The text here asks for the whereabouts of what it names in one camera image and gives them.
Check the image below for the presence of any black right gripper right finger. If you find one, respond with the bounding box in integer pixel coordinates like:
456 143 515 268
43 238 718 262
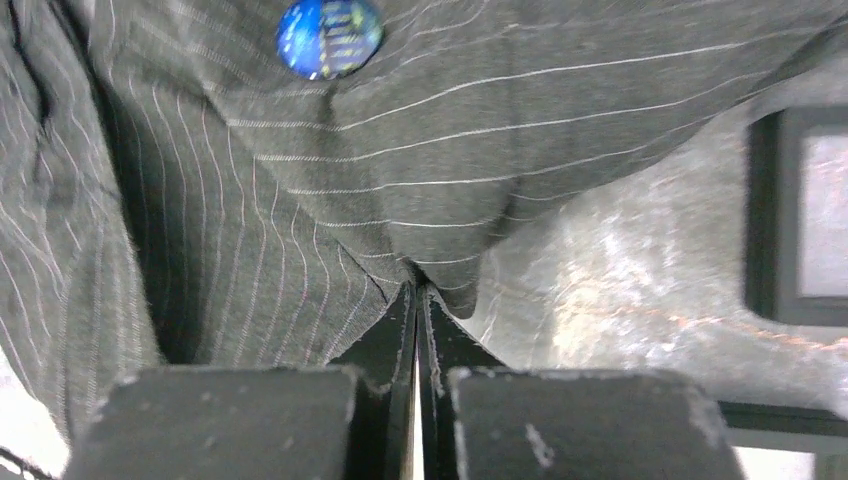
417 292 743 480

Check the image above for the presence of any blue round brooch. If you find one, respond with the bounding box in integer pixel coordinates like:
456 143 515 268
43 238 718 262
276 0 384 81

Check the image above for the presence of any dark grey pinstriped shirt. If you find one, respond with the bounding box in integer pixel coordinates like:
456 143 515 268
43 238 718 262
1 1 847 449

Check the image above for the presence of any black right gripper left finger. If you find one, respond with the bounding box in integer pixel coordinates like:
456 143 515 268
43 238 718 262
65 286 416 480

